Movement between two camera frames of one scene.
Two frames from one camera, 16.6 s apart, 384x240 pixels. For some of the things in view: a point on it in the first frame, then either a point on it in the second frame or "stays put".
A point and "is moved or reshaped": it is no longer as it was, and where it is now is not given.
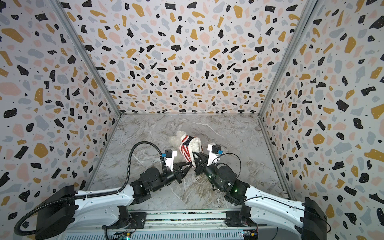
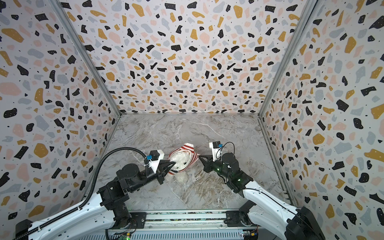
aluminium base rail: x=185 y=219 stays put
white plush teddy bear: x=174 y=140 is moved or reshaped
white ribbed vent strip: x=158 y=235 stays put
